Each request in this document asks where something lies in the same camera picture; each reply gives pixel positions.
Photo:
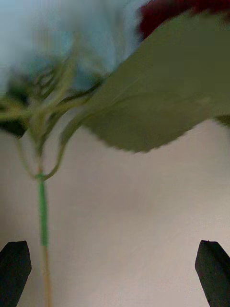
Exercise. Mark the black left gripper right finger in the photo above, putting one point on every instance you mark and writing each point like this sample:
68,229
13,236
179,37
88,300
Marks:
214,271

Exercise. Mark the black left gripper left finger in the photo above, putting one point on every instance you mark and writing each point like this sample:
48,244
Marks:
13,271

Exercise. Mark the pale blue flower green stem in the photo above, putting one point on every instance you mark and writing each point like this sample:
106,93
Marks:
153,96

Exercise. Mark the red rose green stem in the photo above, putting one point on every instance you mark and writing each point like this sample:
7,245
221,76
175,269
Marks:
155,16

